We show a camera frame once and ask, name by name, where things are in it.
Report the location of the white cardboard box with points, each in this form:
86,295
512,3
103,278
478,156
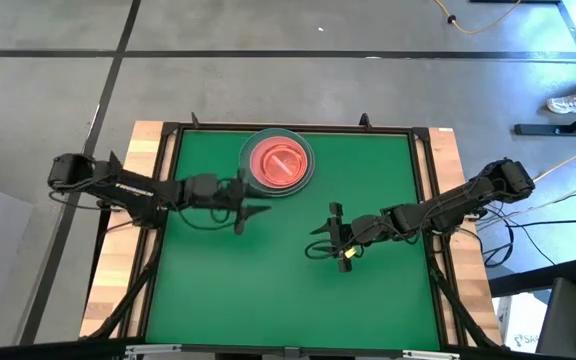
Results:
523,325

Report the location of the transparent orange plastic plate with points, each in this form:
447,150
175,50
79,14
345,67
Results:
280,162

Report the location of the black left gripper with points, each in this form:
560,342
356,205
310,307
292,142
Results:
228,195

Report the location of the green table mat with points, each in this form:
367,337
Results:
293,280

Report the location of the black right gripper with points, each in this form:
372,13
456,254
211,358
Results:
363,230

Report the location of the grey laptop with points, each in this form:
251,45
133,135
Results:
568,320

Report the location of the person's white shoe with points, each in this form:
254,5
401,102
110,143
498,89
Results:
565,104

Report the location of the yellow gripper tag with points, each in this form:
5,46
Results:
350,253

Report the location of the black stand foot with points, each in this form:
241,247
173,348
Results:
558,129

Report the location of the black aluminium table frame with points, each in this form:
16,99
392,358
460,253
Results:
420,175

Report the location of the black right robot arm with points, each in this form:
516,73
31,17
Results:
448,205

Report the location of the silver metal frame bracket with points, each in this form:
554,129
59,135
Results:
153,349
430,355

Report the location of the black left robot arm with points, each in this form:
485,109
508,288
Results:
128,190

